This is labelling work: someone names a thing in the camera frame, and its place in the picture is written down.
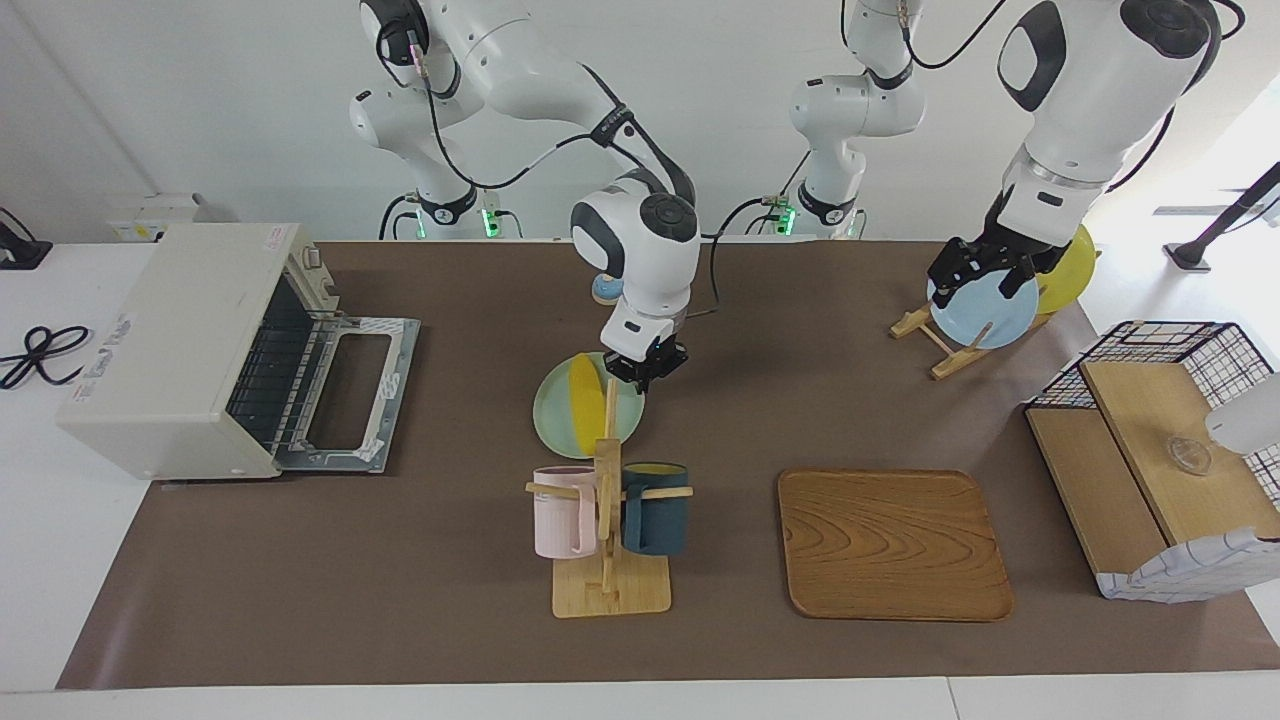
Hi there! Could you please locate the white cylinder object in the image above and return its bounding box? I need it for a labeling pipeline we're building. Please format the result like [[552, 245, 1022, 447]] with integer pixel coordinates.
[[1205, 372, 1280, 456]]

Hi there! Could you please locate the white toaster oven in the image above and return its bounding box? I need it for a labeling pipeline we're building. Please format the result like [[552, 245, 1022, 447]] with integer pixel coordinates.
[[57, 222, 341, 481]]

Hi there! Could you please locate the black arm base cable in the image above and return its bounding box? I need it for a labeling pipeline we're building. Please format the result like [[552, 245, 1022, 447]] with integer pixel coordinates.
[[378, 193, 421, 241], [718, 150, 813, 237]]

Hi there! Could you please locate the coiled black cable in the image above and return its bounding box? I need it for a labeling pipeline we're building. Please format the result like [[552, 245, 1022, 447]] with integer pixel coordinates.
[[0, 325, 93, 391]]

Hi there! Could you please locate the brown table mat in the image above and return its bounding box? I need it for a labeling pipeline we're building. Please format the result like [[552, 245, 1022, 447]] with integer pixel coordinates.
[[57, 240, 1280, 691]]

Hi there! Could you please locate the light green plate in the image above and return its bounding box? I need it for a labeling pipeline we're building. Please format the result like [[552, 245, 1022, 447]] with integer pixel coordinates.
[[533, 352, 647, 460]]

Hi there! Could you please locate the white wall socket box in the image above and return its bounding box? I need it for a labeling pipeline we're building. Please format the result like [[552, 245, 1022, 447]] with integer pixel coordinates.
[[108, 193, 209, 244]]

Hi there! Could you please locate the pink mug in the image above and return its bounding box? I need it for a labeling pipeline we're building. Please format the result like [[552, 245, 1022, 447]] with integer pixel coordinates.
[[532, 466, 599, 560]]

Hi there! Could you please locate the light blue plate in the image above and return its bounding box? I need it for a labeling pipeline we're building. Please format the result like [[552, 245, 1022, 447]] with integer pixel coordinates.
[[926, 265, 1041, 351]]

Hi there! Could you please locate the small black stand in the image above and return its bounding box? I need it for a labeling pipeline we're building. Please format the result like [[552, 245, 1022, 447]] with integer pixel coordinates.
[[0, 208, 53, 271]]

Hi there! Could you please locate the wire basket wooden shelf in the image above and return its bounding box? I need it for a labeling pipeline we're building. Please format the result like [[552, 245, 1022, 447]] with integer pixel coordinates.
[[1025, 360, 1280, 601]]

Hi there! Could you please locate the black wire basket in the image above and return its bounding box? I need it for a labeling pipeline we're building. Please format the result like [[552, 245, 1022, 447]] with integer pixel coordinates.
[[1030, 321, 1280, 501]]

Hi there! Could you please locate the glass oven door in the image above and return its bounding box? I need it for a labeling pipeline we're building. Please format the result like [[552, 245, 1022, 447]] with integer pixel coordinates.
[[275, 312, 421, 474]]

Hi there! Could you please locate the yellow plate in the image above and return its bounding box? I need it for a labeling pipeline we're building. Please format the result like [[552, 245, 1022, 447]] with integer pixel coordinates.
[[1035, 225, 1098, 316]]

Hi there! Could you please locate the wooden plate rack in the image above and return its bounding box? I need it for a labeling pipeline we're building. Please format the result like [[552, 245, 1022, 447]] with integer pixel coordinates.
[[890, 283, 1051, 381]]

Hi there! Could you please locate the long black stand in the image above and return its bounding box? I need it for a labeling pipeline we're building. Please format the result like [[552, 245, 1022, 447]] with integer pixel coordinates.
[[1165, 162, 1280, 273]]

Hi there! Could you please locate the brown wooden tray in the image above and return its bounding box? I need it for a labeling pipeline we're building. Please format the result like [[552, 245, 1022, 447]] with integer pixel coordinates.
[[778, 469, 1014, 623]]

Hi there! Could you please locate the white checked cloth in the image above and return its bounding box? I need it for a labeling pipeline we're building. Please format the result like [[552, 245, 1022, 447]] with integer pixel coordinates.
[[1095, 527, 1280, 604]]

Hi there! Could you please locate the wooden mug rack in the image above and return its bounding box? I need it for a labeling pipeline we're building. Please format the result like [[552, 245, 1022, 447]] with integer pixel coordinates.
[[525, 378, 694, 619]]

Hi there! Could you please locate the yellow corn cob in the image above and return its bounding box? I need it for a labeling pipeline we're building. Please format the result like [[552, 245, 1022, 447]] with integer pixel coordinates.
[[568, 353, 605, 453]]

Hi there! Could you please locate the dark blue mug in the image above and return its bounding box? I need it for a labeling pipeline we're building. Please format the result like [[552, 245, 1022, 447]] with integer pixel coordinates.
[[620, 461, 690, 557]]

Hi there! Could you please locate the clear glass cup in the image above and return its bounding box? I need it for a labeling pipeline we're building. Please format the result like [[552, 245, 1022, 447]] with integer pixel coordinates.
[[1165, 435, 1214, 477]]

